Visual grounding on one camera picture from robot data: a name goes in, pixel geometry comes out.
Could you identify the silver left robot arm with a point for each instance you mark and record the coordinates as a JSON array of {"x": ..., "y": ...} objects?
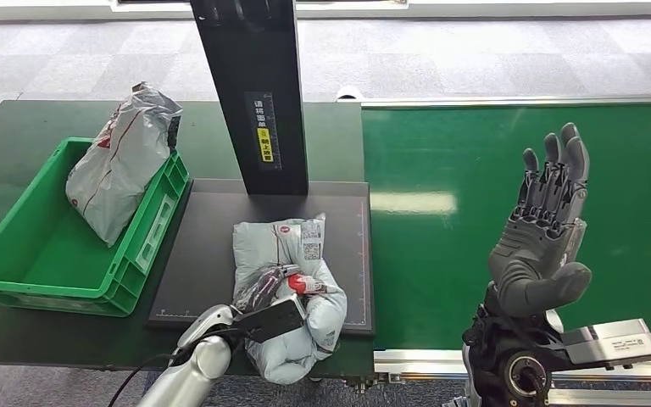
[{"x": 202, "y": 365}]

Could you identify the white grey poly bag package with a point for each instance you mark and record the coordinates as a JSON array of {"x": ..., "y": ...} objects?
[{"x": 280, "y": 241}]

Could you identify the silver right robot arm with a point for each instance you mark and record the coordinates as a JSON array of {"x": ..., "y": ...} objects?
[{"x": 505, "y": 359}]

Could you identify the black scanner platform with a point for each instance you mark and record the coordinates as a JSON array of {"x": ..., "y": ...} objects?
[{"x": 202, "y": 253}]

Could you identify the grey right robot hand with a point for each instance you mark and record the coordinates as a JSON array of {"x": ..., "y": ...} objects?
[{"x": 533, "y": 258}]

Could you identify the green conveyor belt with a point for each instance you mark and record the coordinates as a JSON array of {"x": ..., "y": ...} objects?
[{"x": 443, "y": 157}]

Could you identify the green plastic crate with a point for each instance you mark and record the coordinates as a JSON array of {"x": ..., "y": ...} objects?
[{"x": 50, "y": 264}]

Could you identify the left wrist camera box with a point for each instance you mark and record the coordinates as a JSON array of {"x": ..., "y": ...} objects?
[{"x": 272, "y": 320}]

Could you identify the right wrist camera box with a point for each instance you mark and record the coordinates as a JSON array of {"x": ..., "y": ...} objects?
[{"x": 612, "y": 342}]

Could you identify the black scanner column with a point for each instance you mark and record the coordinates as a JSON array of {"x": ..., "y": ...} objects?
[{"x": 247, "y": 56}]

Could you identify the black yellow column label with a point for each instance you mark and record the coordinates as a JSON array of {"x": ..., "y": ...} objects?
[{"x": 264, "y": 129}]

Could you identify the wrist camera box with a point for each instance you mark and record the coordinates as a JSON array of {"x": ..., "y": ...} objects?
[
  {"x": 272, "y": 320},
  {"x": 612, "y": 342}
]

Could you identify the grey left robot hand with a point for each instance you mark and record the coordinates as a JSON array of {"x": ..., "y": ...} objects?
[{"x": 264, "y": 286}]

